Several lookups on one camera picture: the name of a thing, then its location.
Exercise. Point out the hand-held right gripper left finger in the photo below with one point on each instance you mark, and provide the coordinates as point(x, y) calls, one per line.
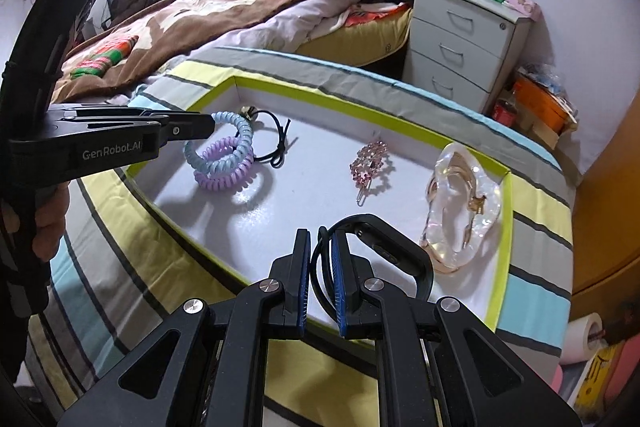
point(301, 302)

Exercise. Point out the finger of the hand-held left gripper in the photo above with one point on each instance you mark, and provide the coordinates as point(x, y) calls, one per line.
point(125, 113)
point(192, 127)

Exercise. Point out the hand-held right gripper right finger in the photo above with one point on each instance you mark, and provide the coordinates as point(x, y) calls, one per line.
point(341, 302)

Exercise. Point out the black wristband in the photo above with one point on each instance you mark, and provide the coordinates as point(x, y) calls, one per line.
point(400, 252)

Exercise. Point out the lime green cardboard box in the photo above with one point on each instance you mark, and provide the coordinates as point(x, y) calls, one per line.
point(320, 207)

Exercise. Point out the clear hair claw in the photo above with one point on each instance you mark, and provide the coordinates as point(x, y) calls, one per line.
point(450, 247)

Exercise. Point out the pink rhinestone hair clip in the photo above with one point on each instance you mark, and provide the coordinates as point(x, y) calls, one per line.
point(371, 164)

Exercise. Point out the person's left hand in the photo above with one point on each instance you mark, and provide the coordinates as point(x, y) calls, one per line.
point(50, 222)

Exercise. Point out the red green plaid cushion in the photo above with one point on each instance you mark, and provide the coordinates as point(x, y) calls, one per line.
point(107, 57)

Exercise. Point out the striped tablecloth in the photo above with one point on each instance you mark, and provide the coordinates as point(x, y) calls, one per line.
point(125, 257)

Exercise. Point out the white floral duvet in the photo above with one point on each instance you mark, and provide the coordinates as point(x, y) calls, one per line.
point(300, 22)

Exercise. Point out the white paper roll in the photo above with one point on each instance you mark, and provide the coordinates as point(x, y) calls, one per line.
point(582, 337)

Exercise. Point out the red drink bottle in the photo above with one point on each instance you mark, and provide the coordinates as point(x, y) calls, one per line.
point(504, 109)

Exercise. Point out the yellow box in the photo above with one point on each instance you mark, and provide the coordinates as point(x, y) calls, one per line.
point(597, 382)

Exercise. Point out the orange box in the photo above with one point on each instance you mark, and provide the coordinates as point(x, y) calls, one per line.
point(542, 107)

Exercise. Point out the white nightstand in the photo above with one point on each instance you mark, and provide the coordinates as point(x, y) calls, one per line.
point(460, 37)

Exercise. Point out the pink bin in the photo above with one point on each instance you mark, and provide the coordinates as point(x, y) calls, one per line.
point(625, 372)

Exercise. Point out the wide wooden wardrobe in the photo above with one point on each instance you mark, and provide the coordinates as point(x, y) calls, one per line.
point(610, 182)

